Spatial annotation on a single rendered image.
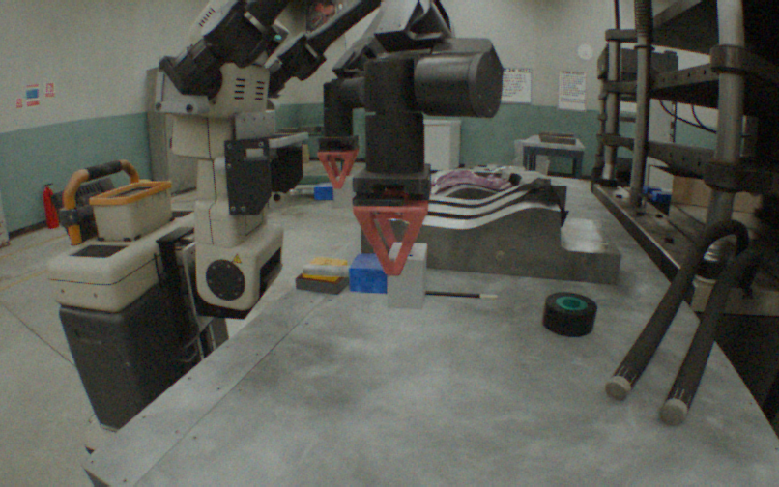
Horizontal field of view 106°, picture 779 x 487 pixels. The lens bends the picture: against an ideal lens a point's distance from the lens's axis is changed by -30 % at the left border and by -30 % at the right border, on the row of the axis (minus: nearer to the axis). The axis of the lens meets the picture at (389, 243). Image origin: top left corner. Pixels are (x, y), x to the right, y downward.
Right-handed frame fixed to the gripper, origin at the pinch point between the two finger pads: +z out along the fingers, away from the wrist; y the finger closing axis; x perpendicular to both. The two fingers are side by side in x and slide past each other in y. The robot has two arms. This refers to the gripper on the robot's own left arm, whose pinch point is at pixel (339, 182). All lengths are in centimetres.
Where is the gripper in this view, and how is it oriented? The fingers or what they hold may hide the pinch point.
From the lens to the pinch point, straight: 84.0
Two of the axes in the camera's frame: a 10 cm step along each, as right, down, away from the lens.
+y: 0.5, -3.0, 9.5
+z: 0.1, 9.6, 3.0
